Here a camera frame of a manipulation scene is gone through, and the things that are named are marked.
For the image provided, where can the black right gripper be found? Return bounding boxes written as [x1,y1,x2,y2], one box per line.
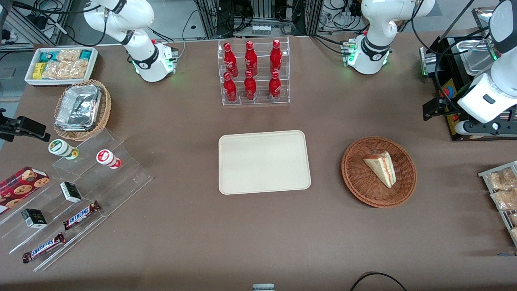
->
[0,108,51,142]

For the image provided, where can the triangular sandwich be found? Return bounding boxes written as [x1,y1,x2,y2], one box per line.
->
[364,152,395,189]

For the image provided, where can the light tan wicker basket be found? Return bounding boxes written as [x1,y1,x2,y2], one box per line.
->
[53,79,112,141]

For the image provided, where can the round brown wicker basket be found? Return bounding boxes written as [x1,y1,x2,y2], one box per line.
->
[341,137,417,209]

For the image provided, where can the beige plastic tray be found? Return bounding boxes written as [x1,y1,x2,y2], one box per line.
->
[219,130,311,195]

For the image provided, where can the green lid yogurt cup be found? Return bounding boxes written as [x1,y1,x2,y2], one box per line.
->
[48,139,79,160]

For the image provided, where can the silver foil packets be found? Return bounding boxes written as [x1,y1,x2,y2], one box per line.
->
[55,84,102,132]

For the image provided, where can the white rectangular snack tub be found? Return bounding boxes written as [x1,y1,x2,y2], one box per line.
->
[24,47,99,86]

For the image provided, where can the red chocolate chip cookie box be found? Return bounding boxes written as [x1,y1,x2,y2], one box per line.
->
[0,167,51,215]

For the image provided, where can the clear bag of crackers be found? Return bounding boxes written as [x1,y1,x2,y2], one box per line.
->
[42,60,89,80]
[57,49,82,62]

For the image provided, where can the black hot dog warmer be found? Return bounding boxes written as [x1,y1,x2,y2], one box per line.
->
[419,7,517,142]

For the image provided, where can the small black carton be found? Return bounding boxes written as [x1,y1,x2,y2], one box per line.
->
[21,209,48,229]
[60,181,82,203]

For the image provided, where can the red lid yogurt cup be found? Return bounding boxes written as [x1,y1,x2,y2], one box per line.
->
[96,149,122,169]

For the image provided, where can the Snickers chocolate bar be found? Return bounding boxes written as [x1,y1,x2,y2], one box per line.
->
[63,200,101,231]
[22,232,66,264]

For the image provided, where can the clear acrylic stepped display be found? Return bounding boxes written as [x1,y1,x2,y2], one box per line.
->
[0,129,153,272]

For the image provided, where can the red cola bottle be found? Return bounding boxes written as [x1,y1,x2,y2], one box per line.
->
[269,71,282,101]
[270,39,283,75]
[223,72,237,103]
[244,70,257,101]
[223,42,239,77]
[245,40,258,76]

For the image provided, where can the clear acrylic bottle rack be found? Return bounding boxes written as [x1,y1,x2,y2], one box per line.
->
[217,36,290,106]

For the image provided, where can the metal equipment rack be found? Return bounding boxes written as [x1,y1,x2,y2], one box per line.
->
[193,0,364,39]

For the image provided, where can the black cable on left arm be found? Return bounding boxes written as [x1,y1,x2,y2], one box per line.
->
[411,0,501,118]

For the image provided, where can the grey wire rack tray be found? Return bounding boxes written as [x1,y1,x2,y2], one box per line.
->
[479,161,517,247]

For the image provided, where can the aluminium frame with cables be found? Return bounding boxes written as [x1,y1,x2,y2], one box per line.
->
[0,0,73,51]

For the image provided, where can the black cable loop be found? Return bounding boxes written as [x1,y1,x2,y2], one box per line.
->
[349,272,408,291]

